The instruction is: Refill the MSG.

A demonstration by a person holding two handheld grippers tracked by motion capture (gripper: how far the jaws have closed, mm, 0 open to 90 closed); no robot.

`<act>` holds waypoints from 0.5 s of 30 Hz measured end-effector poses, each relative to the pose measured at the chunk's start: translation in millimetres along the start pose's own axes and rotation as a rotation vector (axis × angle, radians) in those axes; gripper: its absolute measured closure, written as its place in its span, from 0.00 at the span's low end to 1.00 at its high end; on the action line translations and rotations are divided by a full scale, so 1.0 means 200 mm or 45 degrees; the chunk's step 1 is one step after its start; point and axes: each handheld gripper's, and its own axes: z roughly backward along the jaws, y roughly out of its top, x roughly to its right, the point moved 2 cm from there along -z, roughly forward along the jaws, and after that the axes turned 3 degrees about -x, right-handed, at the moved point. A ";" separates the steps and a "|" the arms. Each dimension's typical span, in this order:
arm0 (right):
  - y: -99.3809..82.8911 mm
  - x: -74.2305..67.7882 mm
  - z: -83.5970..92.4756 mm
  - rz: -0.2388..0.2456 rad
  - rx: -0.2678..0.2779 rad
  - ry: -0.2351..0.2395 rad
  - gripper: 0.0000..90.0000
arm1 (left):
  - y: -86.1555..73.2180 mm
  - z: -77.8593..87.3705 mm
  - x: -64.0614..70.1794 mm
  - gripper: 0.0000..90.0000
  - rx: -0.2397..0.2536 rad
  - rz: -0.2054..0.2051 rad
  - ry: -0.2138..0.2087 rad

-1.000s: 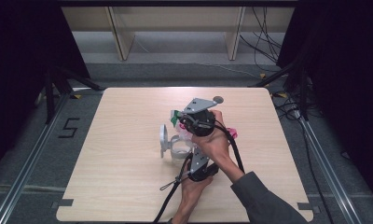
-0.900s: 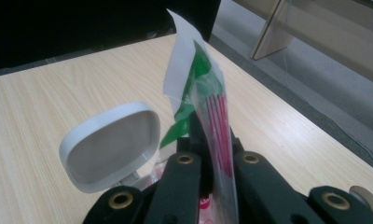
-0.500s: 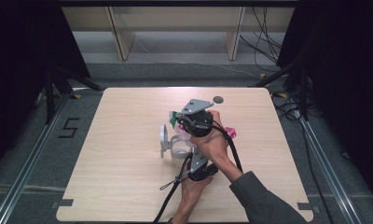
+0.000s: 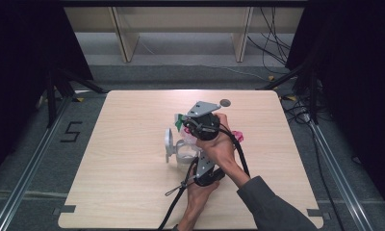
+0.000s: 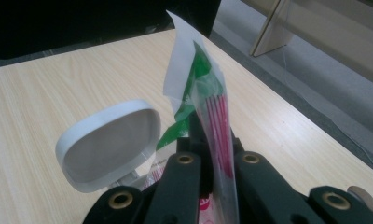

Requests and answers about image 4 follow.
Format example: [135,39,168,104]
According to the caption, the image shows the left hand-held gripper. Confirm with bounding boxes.
[192,152,227,188]

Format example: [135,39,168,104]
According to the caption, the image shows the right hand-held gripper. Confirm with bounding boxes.
[181,100,222,141]

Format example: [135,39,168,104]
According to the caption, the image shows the pink and white plastic bag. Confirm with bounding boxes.
[173,113,245,152]

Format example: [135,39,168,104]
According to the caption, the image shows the clear jar with grey lid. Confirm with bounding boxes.
[164,127,202,171]

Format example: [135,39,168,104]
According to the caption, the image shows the person's right hand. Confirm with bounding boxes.
[195,112,244,176]

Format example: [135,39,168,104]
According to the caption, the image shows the person's left hand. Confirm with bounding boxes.
[184,165,221,211]

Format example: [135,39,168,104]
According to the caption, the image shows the light wooden shelf unit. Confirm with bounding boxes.
[63,6,306,64]

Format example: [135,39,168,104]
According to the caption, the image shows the black tripod stand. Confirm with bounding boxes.
[45,65,109,129]
[255,60,322,125]

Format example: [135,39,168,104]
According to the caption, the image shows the dark curtain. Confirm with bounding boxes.
[286,0,385,220]
[0,0,94,182]

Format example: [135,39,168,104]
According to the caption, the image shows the right hand-held gripper black cable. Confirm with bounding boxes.
[218,125,251,178]

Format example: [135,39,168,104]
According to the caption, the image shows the hand-held gripper black cable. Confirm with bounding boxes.
[157,157,200,231]
[218,125,251,178]

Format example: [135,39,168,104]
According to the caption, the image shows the black cable tie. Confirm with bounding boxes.
[164,181,188,197]

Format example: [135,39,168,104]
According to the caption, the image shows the left hand-held gripper black cable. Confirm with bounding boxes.
[157,157,200,231]

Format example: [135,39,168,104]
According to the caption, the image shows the black floor cable bundle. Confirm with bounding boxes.
[281,97,314,125]

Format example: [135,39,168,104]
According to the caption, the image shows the black hanging cables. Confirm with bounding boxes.
[246,7,293,75]

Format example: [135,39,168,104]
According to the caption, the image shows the dark grey table bracket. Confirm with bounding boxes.
[306,208,331,221]
[51,204,77,216]

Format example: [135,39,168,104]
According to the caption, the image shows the aluminium floor rail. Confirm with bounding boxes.
[308,121,376,231]
[0,95,73,231]

